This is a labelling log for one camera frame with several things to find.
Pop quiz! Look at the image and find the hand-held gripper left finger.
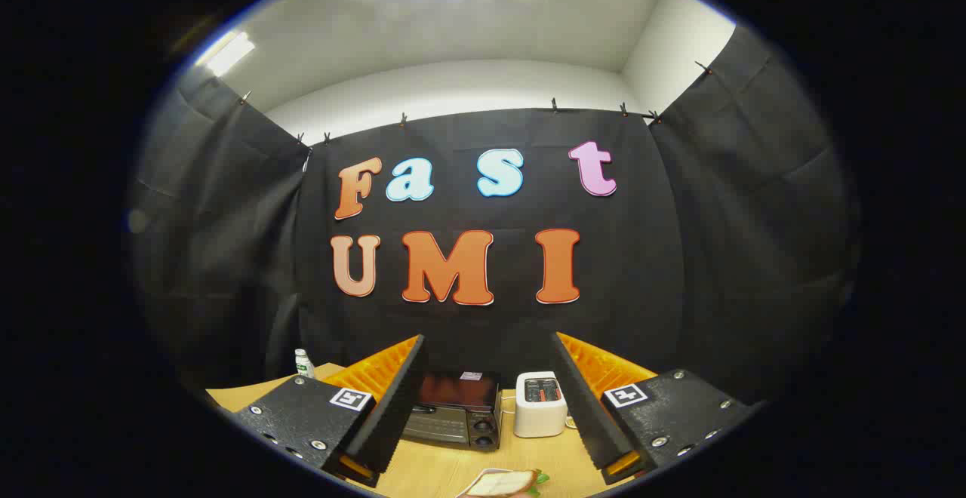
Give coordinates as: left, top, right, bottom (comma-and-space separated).
226, 334, 429, 488

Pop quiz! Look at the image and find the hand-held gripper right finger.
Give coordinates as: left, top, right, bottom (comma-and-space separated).
549, 331, 760, 486

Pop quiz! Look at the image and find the black toaster oven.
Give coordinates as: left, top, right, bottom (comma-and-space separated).
400, 369, 504, 453

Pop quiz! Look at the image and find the bread and lettuce sandwich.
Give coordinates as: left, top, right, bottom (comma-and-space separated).
466, 469, 551, 498

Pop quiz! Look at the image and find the white pop-up toaster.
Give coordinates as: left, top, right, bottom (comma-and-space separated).
514, 371, 569, 439

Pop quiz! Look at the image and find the black backdrop cloth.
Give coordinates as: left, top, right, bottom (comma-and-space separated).
128, 26, 861, 412

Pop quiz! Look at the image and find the small ceiling light panel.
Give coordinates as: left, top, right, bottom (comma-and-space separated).
198, 30, 257, 78

